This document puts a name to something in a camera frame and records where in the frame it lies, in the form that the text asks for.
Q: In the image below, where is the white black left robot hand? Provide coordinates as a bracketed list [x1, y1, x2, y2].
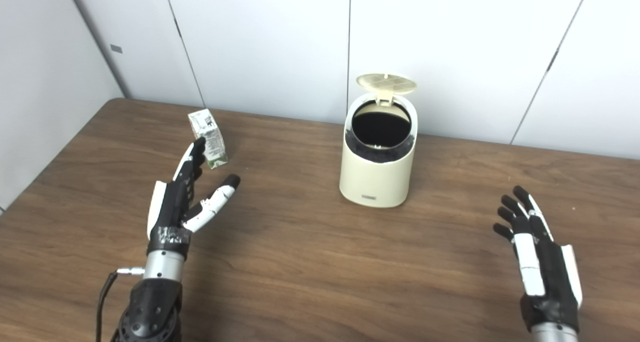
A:
[146, 136, 241, 260]

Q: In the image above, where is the white green milk carton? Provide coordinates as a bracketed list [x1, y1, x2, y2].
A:
[187, 108, 229, 170]

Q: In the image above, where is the cream round bin lid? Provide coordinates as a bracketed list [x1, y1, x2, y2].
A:
[356, 73, 418, 106]

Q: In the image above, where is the cream-colored round bin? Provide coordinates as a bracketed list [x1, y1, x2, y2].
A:
[339, 92, 418, 208]

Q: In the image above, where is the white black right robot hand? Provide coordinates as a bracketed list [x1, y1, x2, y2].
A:
[492, 185, 584, 333]

